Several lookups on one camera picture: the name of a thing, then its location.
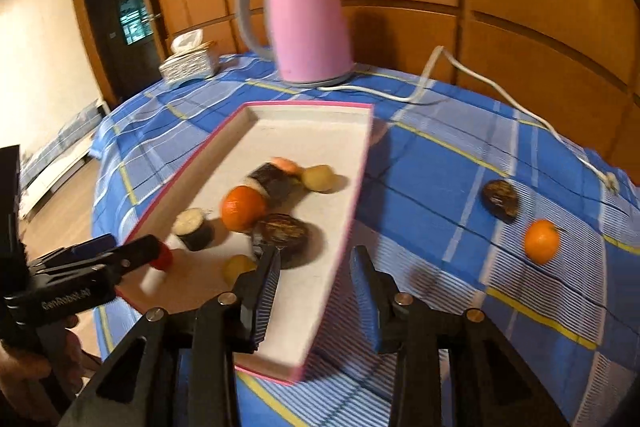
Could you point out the orange tangerine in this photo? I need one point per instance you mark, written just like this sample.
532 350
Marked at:
541 241
243 208

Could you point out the grey kettle base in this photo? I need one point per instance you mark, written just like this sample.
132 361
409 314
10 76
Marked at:
340 78

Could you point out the dark wooden door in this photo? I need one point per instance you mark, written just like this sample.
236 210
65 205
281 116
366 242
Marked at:
105 32

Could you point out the eggplant piece with white face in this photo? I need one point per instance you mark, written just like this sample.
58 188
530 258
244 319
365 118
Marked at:
192 229

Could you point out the blue plaid tablecloth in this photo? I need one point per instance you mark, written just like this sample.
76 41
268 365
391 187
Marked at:
425 167

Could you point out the person's left hand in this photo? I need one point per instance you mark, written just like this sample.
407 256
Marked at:
20 362

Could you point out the long dark eggplant piece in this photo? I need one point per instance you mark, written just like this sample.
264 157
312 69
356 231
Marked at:
270 179

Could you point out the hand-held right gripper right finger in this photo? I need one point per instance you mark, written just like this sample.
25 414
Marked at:
367 307

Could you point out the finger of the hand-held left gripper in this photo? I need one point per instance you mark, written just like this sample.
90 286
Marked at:
140 254
92 246

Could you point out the brown kiwi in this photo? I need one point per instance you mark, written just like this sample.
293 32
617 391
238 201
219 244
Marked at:
239 268
318 177

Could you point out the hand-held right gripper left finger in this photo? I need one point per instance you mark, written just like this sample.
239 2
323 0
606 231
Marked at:
267 292

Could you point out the white tray with pink edge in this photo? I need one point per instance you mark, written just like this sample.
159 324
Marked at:
310 132

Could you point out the low white bench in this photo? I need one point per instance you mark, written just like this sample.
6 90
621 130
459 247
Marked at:
55 172

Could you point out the white woven tissue box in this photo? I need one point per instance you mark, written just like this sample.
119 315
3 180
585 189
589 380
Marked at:
187 64

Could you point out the red and white radish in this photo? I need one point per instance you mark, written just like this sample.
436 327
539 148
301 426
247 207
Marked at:
159 259

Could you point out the orange carrot piece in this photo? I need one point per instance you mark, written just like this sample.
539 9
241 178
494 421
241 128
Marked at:
286 164

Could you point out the pink electric kettle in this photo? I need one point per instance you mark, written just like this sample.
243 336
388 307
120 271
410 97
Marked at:
305 22

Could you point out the round dark eggplant slice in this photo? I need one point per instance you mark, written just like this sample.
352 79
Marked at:
280 232

